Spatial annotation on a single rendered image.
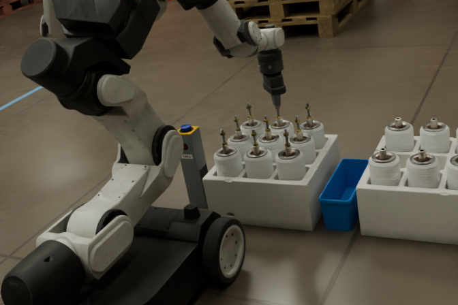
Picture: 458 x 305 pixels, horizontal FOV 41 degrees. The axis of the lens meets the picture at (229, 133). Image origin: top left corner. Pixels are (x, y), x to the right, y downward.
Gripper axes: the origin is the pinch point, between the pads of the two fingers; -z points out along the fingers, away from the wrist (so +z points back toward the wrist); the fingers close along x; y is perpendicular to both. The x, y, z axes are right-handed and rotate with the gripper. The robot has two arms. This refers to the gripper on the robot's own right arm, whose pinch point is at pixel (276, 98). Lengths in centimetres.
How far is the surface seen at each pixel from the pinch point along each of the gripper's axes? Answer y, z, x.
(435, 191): -24, -18, -63
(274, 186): 14.9, -19.2, -28.6
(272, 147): 8.7, -12.5, -13.5
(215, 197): 32.2, -25.2, -13.0
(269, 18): -73, -21, 205
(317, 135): -9.4, -13.6, -12.7
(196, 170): 34.7, -19.6, 0.6
